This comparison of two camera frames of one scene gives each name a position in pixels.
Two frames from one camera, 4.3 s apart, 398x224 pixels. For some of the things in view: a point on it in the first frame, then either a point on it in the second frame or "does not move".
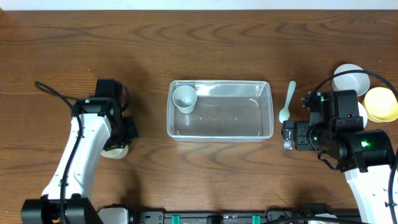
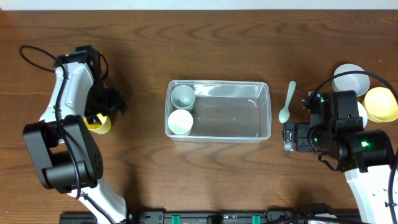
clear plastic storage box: x=226 y=111 does not move
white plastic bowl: x=363 y=112 does not move
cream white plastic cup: x=115 y=154 -> x=180 y=122
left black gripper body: x=130 y=131 -> x=109 y=101
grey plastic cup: x=185 y=98 does not move
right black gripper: x=289 y=134 does not move
